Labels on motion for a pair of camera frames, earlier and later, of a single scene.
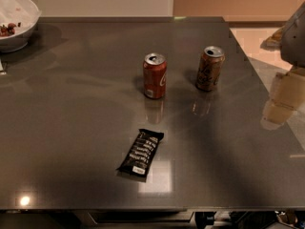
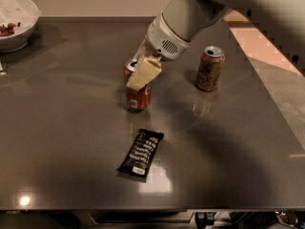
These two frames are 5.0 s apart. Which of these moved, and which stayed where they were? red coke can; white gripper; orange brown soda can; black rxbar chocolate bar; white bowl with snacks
Moved: red coke can; white gripper
Stayed: orange brown soda can; black rxbar chocolate bar; white bowl with snacks
